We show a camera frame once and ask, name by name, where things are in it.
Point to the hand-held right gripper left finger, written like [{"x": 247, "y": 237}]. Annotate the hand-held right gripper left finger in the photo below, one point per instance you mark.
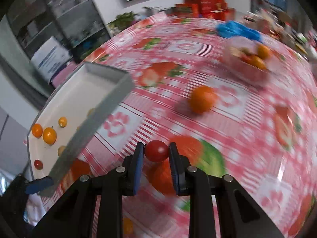
[{"x": 138, "y": 171}]

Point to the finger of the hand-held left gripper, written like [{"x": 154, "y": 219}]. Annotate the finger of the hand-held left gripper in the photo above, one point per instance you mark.
[{"x": 37, "y": 186}]

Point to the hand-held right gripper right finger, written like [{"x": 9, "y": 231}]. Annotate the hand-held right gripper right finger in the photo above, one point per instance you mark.
[{"x": 174, "y": 171}]

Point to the red cherry tomato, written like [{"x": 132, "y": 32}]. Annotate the red cherry tomato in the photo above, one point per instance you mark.
[
  {"x": 38, "y": 164},
  {"x": 156, "y": 150}
]

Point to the small yellow cherry tomato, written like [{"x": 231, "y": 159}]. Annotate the small yellow cherry tomato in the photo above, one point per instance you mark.
[
  {"x": 62, "y": 122},
  {"x": 61, "y": 150}
]

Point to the orange cherry tomato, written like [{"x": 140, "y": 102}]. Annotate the orange cherry tomato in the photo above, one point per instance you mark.
[
  {"x": 49, "y": 135},
  {"x": 37, "y": 130}
]

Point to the white tray with grey rim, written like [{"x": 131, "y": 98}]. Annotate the white tray with grey rim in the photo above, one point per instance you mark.
[{"x": 81, "y": 91}]

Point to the small orange fruit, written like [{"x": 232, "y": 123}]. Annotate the small orange fruit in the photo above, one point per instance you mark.
[{"x": 127, "y": 225}]

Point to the large orange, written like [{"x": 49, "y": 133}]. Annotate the large orange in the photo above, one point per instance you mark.
[{"x": 201, "y": 99}]

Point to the clear plastic bowl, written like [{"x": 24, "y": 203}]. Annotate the clear plastic bowl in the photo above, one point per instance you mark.
[{"x": 245, "y": 64}]

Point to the white and blue sign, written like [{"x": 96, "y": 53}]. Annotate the white and blue sign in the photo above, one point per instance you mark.
[{"x": 50, "y": 55}]

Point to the red tomato in clear bowl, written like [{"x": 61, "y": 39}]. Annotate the red tomato in clear bowl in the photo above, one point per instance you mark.
[{"x": 245, "y": 58}]

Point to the orange in clear bowl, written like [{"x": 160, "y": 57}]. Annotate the orange in clear bowl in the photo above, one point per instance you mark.
[
  {"x": 263, "y": 51},
  {"x": 257, "y": 62}
]

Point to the green leafy plant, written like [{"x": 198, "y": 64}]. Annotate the green leafy plant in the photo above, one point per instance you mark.
[{"x": 123, "y": 19}]

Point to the blue plastic bag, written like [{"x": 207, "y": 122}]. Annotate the blue plastic bag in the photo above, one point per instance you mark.
[{"x": 237, "y": 31}]

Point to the stack of red boxes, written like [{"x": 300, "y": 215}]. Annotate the stack of red boxes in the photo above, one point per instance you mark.
[{"x": 205, "y": 7}]

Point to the glass door cabinet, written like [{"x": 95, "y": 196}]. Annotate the glass door cabinet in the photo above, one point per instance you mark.
[{"x": 57, "y": 14}]

